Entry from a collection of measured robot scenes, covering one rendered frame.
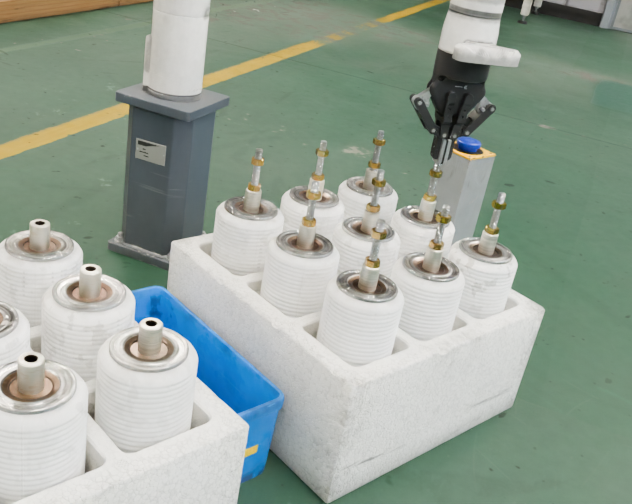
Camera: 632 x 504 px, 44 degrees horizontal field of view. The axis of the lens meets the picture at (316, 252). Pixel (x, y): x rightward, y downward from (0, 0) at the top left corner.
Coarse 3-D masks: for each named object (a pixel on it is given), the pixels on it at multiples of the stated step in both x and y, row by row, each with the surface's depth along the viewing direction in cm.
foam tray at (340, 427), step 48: (192, 240) 113; (192, 288) 110; (240, 288) 103; (240, 336) 103; (288, 336) 95; (480, 336) 103; (528, 336) 112; (288, 384) 97; (336, 384) 90; (384, 384) 92; (432, 384) 100; (480, 384) 109; (288, 432) 99; (336, 432) 91; (384, 432) 97; (432, 432) 106; (336, 480) 94
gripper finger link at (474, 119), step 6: (486, 108) 109; (492, 108) 109; (474, 114) 110; (480, 114) 109; (486, 114) 110; (468, 120) 111; (474, 120) 110; (480, 120) 110; (468, 126) 110; (474, 126) 110; (462, 132) 110; (468, 132) 110
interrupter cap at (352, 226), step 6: (348, 222) 110; (354, 222) 110; (360, 222) 111; (342, 228) 108; (348, 228) 108; (354, 228) 108; (360, 228) 109; (384, 228) 110; (390, 228) 110; (348, 234) 107; (354, 234) 106; (360, 234) 107; (366, 234) 108; (390, 234) 108; (366, 240) 106; (372, 240) 106; (384, 240) 106; (390, 240) 107
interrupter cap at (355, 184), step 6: (348, 180) 124; (354, 180) 125; (360, 180) 126; (348, 186) 122; (354, 186) 123; (360, 186) 124; (384, 186) 125; (390, 186) 125; (360, 192) 121; (366, 192) 121; (372, 192) 121; (384, 192) 122; (390, 192) 123
